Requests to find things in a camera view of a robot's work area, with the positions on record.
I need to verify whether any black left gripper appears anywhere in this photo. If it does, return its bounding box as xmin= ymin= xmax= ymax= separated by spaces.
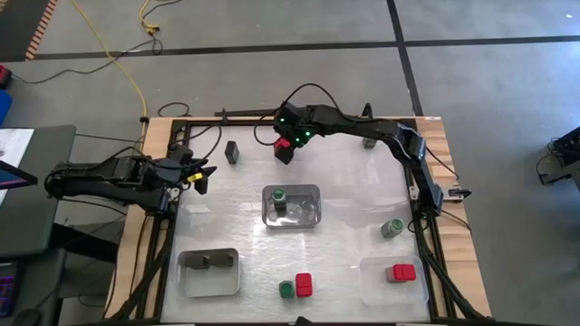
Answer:
xmin=156 ymin=145 xmax=218 ymax=196

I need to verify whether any black pepper tin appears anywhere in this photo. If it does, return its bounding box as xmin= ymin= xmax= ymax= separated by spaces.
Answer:
xmin=209 ymin=253 xmax=236 ymax=269
xmin=183 ymin=254 xmax=211 ymax=271
xmin=224 ymin=139 xmax=240 ymax=166

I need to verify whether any black flat bar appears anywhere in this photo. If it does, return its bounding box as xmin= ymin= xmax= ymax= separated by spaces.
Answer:
xmin=214 ymin=106 xmax=327 ymax=118

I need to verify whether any grey translucent plastic bin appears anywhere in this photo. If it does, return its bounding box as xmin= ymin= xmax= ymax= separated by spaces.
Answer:
xmin=261 ymin=183 xmax=323 ymax=230

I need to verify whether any white plastic bin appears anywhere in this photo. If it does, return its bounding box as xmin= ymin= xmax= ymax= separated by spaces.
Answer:
xmin=174 ymin=247 xmax=242 ymax=299

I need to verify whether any dark grey desk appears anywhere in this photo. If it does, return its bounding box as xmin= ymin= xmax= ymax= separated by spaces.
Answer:
xmin=0 ymin=125 xmax=77 ymax=262

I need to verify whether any clear plastic bin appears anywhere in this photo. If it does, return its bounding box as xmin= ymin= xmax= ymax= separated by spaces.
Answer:
xmin=359 ymin=255 xmax=430 ymax=307

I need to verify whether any dark tablet screen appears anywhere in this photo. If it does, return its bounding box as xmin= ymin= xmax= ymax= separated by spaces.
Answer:
xmin=0 ymin=160 xmax=39 ymax=191

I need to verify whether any white paper sheet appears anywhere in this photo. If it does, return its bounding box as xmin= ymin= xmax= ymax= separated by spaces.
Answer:
xmin=0 ymin=129 xmax=35 ymax=182

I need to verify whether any blue floor object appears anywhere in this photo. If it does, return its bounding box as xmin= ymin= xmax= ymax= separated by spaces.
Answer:
xmin=0 ymin=90 xmax=14 ymax=126

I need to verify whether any backlit keyboard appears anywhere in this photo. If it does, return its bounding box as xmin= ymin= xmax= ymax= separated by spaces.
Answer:
xmin=0 ymin=262 xmax=19 ymax=318

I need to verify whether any black mat orange striped edge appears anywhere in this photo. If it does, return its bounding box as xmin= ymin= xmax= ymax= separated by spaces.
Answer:
xmin=0 ymin=0 xmax=59 ymax=62

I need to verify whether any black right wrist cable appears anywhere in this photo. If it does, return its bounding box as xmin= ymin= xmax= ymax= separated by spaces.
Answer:
xmin=252 ymin=82 xmax=353 ymax=147

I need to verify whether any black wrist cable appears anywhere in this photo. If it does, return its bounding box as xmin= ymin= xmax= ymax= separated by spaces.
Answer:
xmin=252 ymin=82 xmax=353 ymax=147
xmin=165 ymin=124 xmax=224 ymax=162

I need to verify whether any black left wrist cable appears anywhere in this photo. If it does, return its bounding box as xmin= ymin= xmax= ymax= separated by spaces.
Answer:
xmin=165 ymin=124 xmax=224 ymax=162

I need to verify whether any black metal table frame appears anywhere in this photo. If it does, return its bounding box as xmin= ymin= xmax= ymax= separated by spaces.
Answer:
xmin=106 ymin=115 xmax=488 ymax=325

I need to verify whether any black coiled cable loop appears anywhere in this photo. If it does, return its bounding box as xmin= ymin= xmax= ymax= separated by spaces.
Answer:
xmin=157 ymin=101 xmax=192 ymax=119

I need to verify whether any long yellow cable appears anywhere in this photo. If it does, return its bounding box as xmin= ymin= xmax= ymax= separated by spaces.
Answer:
xmin=67 ymin=0 xmax=149 ymax=120

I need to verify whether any silver metal bracket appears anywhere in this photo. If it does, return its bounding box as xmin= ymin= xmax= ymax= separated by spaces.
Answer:
xmin=409 ymin=184 xmax=473 ymax=201

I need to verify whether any black floor cable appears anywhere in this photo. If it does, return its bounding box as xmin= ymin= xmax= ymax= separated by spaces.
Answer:
xmin=11 ymin=35 xmax=164 ymax=87

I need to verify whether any yellow cable with plug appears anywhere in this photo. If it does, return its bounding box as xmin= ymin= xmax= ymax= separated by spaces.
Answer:
xmin=138 ymin=0 xmax=160 ymax=36

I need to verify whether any black equipment with cables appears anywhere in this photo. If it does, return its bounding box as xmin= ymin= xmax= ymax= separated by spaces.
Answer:
xmin=536 ymin=126 xmax=580 ymax=187

